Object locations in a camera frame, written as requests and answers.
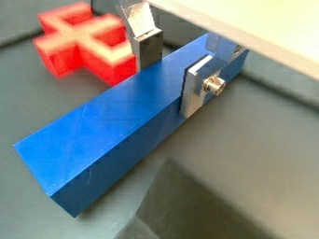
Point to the red cross-shaped block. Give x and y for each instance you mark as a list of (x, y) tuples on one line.
[(80, 40)]

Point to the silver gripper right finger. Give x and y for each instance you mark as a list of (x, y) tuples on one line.
[(201, 79)]

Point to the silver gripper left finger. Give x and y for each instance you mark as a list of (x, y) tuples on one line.
[(144, 34)]

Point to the blue bar block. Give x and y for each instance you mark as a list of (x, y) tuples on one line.
[(84, 151)]

